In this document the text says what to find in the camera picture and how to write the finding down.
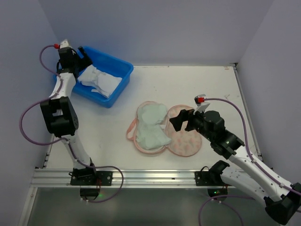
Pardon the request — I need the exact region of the floral pink laundry bag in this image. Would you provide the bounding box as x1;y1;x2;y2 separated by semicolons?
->
126;105;202;157

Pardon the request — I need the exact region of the white bra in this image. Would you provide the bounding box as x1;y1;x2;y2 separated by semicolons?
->
78;65;122;98

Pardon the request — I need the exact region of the light green bra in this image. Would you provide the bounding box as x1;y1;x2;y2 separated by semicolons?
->
136;102;171;151

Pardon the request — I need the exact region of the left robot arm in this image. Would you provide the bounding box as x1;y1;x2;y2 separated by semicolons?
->
40;45;93;170

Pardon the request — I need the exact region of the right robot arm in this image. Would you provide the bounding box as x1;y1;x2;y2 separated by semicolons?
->
169;109;301;225

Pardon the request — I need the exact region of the blue plastic bin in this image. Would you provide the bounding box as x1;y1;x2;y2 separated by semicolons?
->
53;46;134;109

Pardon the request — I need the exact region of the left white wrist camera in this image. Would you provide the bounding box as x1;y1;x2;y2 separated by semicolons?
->
53;39;72;50

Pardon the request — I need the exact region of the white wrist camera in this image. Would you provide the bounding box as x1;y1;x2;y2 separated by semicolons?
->
193;94;210;114
53;39;72;50

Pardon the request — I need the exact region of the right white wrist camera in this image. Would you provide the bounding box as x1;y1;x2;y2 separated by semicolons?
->
193;94;210;114

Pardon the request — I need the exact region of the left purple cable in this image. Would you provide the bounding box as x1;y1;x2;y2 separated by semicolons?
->
18;44;124;203

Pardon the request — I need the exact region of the purple cable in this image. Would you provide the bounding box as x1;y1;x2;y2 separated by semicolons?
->
197;97;301;226
18;44;124;203

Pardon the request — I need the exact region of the right black base bracket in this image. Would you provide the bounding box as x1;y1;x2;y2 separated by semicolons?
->
194;160;230;200

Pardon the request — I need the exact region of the black base bracket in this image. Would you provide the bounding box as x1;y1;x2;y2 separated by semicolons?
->
69;168;113;200
194;160;230;200

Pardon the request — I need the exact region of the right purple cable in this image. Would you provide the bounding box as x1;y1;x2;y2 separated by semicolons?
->
197;97;301;226

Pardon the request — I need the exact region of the left black base bracket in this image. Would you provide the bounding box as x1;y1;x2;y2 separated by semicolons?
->
69;168;113;200

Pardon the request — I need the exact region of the aluminium mounting rail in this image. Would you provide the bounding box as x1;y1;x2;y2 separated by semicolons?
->
30;168;273;188

